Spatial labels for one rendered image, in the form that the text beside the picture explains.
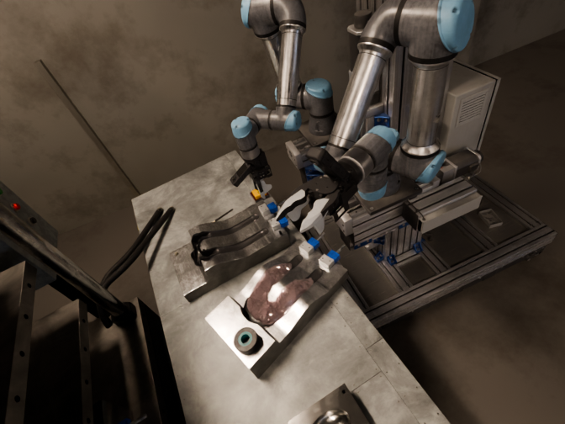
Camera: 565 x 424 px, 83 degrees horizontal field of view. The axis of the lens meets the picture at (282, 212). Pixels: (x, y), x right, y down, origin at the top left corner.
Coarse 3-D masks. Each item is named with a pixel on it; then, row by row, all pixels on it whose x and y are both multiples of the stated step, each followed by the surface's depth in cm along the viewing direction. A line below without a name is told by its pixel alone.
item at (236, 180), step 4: (244, 164) 129; (248, 164) 127; (240, 168) 129; (244, 168) 128; (248, 168) 127; (252, 168) 128; (236, 172) 130; (240, 172) 128; (244, 172) 127; (248, 172) 128; (236, 176) 129; (240, 176) 127; (244, 176) 128; (232, 180) 129; (236, 180) 128; (240, 180) 128; (236, 184) 129
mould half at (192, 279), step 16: (256, 208) 151; (208, 224) 146; (224, 224) 149; (256, 224) 144; (208, 240) 138; (224, 240) 140; (240, 240) 141; (272, 240) 136; (288, 240) 140; (176, 256) 145; (224, 256) 132; (240, 256) 134; (256, 256) 137; (176, 272) 139; (192, 272) 137; (208, 272) 128; (224, 272) 133; (240, 272) 138; (192, 288) 132; (208, 288) 134
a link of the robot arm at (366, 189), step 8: (384, 168) 79; (368, 176) 80; (376, 176) 80; (384, 176) 81; (360, 184) 84; (368, 184) 82; (376, 184) 82; (384, 184) 83; (360, 192) 87; (368, 192) 84; (376, 192) 84; (384, 192) 86; (368, 200) 87
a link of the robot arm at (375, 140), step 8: (376, 128) 77; (384, 128) 77; (368, 136) 76; (376, 136) 75; (384, 136) 75; (392, 136) 76; (360, 144) 74; (368, 144) 74; (376, 144) 74; (384, 144) 75; (392, 144) 77; (368, 152) 73; (376, 152) 74; (384, 152) 75; (376, 160) 74; (384, 160) 77; (376, 168) 78
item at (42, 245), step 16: (0, 208) 89; (0, 224) 89; (16, 224) 92; (16, 240) 94; (32, 240) 97; (48, 256) 102; (64, 256) 108; (64, 272) 108; (80, 272) 113; (80, 288) 115; (96, 288) 119; (112, 304) 127; (128, 304) 136; (112, 320) 133; (128, 320) 134
